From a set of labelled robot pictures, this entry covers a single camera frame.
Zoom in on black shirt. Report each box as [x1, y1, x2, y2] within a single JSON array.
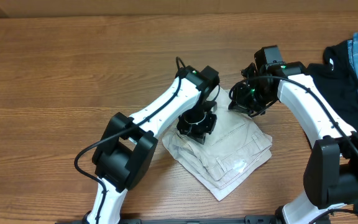
[[306, 40, 358, 132]]

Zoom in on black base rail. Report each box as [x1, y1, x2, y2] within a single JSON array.
[[54, 214, 332, 224]]

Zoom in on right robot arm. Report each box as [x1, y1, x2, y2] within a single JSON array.
[[228, 45, 358, 224]]

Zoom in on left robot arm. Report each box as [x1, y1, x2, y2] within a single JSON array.
[[81, 66, 219, 223]]

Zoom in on beige shorts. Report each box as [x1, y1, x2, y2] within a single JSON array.
[[162, 89, 272, 201]]

